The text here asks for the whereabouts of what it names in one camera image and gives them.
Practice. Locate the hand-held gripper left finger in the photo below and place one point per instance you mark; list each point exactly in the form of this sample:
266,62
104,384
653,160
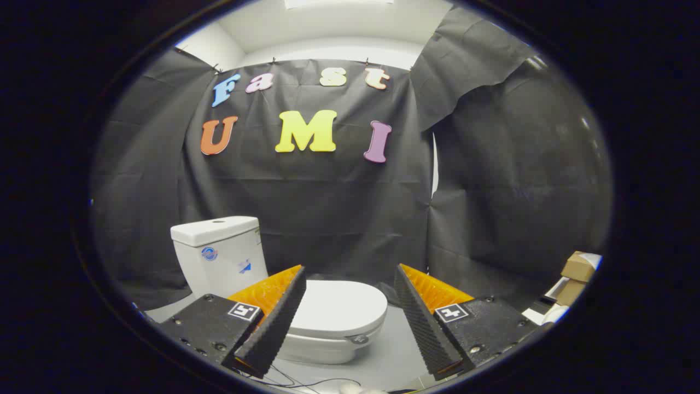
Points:
276,323

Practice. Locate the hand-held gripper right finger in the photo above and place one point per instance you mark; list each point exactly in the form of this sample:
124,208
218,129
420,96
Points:
424,328

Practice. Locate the white toilet lid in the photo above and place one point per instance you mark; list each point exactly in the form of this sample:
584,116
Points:
339,306

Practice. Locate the white toilet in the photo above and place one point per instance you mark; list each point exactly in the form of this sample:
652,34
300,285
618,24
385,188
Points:
219,257

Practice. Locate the black backdrop cloth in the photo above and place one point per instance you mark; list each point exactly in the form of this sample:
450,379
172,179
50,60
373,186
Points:
328,208

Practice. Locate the brown cardboard box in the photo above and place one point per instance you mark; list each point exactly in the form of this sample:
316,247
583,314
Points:
577,267
570,292

